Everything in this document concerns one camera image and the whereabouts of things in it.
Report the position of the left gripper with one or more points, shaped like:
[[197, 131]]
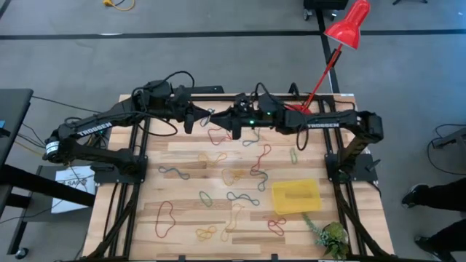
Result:
[[180, 113]]

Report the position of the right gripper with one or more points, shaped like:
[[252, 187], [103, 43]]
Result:
[[244, 120]]

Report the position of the long red rubber band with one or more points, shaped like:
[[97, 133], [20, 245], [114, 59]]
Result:
[[260, 160]]

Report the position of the light green rubber band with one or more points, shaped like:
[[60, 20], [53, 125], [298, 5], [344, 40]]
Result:
[[293, 156]]

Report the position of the yellow plastic bin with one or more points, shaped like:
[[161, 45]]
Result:
[[296, 203]]

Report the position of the large red rubber band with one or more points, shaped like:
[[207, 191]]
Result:
[[157, 223]]

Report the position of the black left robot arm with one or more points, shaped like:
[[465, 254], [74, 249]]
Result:
[[91, 125]]

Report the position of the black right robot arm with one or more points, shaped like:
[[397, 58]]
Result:
[[346, 118]]

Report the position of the long black power strip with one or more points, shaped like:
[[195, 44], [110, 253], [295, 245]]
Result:
[[207, 89]]

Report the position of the black clamp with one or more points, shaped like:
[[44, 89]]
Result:
[[294, 89]]

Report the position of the red desk lamp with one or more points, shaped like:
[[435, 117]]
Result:
[[347, 27]]

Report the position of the black wheeled cart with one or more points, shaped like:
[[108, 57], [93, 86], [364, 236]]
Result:
[[325, 3]]

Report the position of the artificial potted green plant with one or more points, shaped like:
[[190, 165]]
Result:
[[335, 236]]

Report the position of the white paper sheet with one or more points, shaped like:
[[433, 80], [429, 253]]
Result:
[[67, 208]]

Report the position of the black desk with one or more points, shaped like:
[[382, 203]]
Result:
[[14, 109]]

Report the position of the small blue box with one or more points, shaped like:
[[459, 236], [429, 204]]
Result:
[[1, 124]]

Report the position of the person's shoe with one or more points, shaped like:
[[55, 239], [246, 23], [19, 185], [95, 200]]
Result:
[[413, 194], [427, 245]]

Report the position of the grey stand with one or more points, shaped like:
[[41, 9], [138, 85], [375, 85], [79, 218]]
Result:
[[455, 137]]

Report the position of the person's leg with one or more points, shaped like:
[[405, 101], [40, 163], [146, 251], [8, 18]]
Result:
[[448, 194], [453, 234]]

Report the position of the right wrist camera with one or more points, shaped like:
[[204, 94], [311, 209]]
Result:
[[242, 102]]

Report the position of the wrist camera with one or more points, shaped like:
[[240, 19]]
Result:
[[242, 102], [182, 94]]

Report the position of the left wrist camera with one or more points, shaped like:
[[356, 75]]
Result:
[[182, 94]]

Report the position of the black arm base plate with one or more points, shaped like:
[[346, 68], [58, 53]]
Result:
[[105, 178], [364, 171]]

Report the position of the small black bracket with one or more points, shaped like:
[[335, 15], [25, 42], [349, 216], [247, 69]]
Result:
[[275, 258], [181, 259]]

